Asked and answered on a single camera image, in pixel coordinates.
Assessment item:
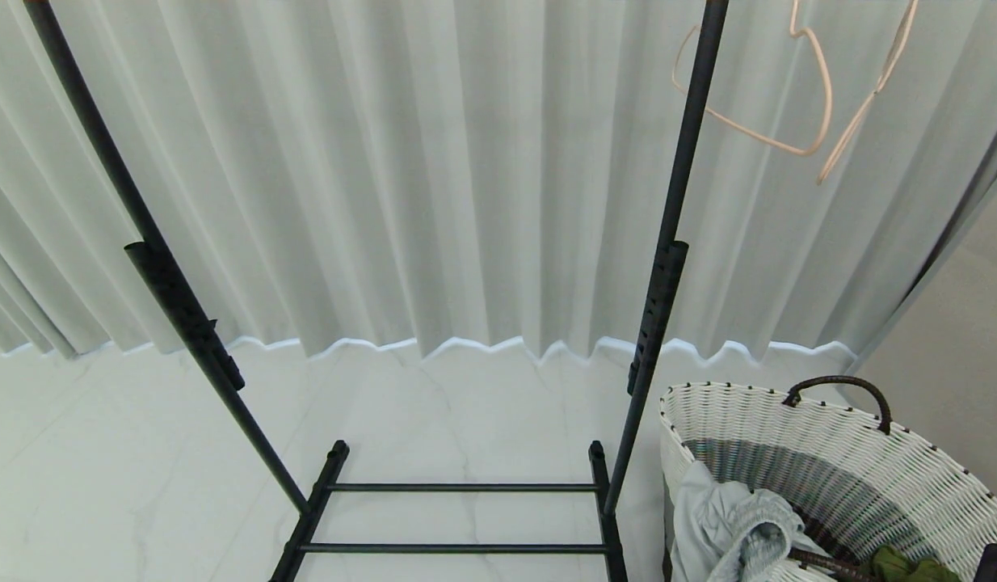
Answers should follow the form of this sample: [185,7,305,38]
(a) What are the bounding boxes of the pale grey shorts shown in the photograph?
[670,461,831,582]

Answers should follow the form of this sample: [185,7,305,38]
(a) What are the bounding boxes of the black clothes rack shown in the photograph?
[23,0,730,582]

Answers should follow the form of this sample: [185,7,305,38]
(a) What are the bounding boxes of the green long-sleeved shirt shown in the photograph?
[869,544,964,582]

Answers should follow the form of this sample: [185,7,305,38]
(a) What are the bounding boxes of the white laundry basket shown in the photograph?
[658,374,997,582]

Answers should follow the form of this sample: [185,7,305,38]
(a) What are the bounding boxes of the pink clothes hanger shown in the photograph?
[671,0,834,157]
[816,0,921,185]

